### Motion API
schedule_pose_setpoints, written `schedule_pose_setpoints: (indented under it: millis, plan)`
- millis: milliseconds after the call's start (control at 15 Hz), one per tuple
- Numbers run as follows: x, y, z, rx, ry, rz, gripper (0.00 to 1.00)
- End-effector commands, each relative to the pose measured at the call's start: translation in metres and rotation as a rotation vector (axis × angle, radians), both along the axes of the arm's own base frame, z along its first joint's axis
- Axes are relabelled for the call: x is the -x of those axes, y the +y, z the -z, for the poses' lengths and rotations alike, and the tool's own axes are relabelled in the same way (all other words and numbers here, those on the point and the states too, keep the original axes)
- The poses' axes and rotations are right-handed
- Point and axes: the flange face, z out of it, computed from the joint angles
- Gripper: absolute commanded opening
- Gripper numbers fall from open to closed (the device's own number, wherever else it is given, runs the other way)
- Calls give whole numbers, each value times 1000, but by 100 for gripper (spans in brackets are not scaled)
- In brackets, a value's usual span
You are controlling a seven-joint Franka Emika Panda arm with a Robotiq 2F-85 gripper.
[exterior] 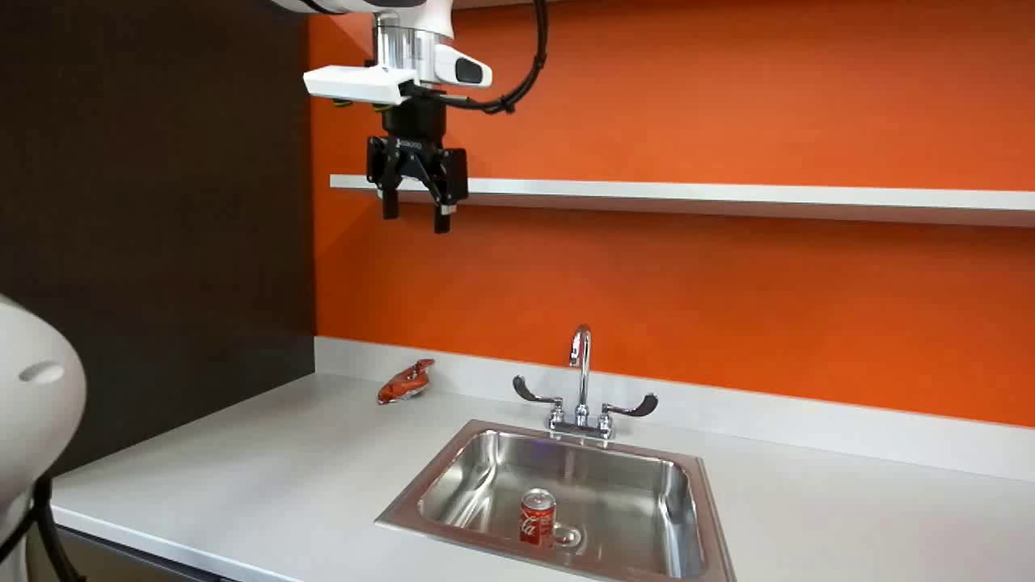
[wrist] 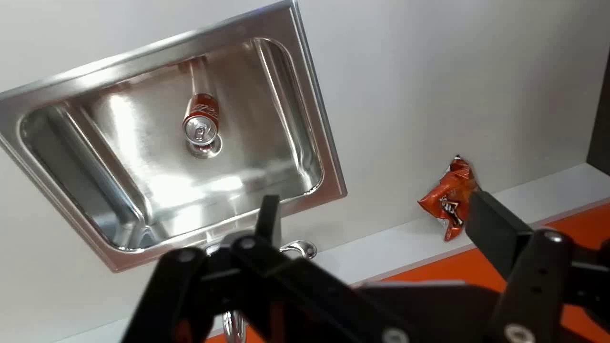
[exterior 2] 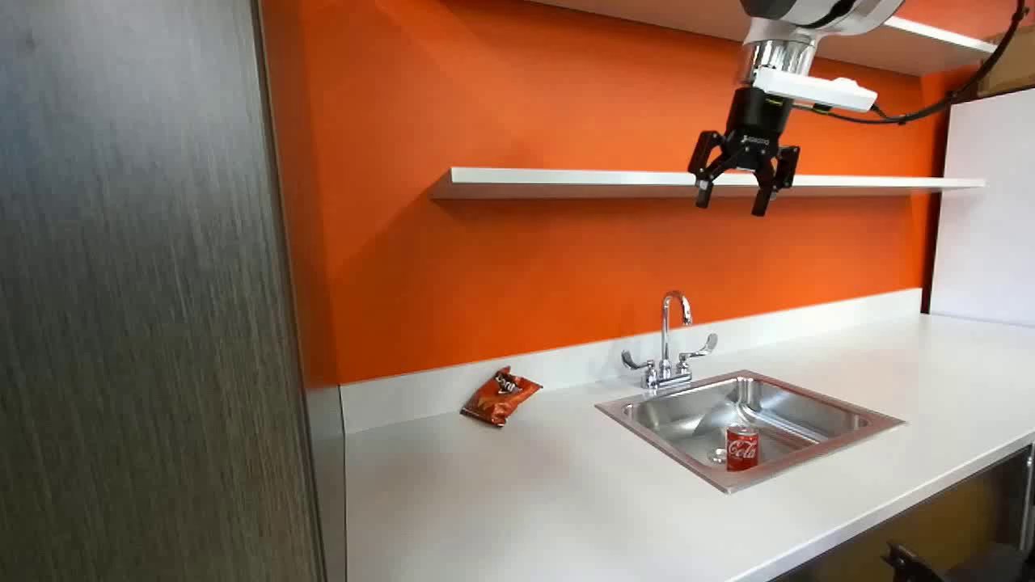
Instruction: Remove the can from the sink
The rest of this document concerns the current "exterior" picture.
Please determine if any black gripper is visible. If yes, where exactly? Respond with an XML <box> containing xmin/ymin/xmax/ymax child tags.
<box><xmin>363</xmin><ymin>99</ymin><xmax>471</xmax><ymax>236</ymax></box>

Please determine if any red soda can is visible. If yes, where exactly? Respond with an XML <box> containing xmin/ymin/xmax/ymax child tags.
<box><xmin>516</xmin><ymin>484</ymin><xmax>556</xmax><ymax>550</ymax></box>

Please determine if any stainless steel sink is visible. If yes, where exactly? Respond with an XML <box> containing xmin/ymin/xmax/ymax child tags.
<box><xmin>374</xmin><ymin>417</ymin><xmax>742</xmax><ymax>582</ymax></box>

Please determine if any metal sink drain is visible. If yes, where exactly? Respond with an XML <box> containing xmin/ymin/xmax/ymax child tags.
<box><xmin>551</xmin><ymin>521</ymin><xmax>590</xmax><ymax>553</ymax></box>

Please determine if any orange handheld tool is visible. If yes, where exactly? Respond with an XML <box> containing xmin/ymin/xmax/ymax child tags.
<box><xmin>374</xmin><ymin>356</ymin><xmax>441</xmax><ymax>408</ymax></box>

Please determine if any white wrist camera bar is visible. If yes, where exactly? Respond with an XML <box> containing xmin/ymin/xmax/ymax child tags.
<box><xmin>300</xmin><ymin>65</ymin><xmax>419</xmax><ymax>109</ymax></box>

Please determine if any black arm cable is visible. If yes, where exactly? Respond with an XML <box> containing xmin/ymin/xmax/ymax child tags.
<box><xmin>459</xmin><ymin>0</ymin><xmax>554</xmax><ymax>120</ymax></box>

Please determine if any chrome faucet with black handles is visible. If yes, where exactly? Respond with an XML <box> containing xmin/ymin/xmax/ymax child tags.
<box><xmin>511</xmin><ymin>324</ymin><xmax>663</xmax><ymax>449</ymax></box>

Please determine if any white wall shelf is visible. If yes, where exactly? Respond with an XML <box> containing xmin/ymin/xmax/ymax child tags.
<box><xmin>327</xmin><ymin>173</ymin><xmax>1035</xmax><ymax>231</ymax></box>

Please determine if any black base cable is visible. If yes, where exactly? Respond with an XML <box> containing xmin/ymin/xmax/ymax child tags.
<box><xmin>0</xmin><ymin>479</ymin><xmax>87</xmax><ymax>582</ymax></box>

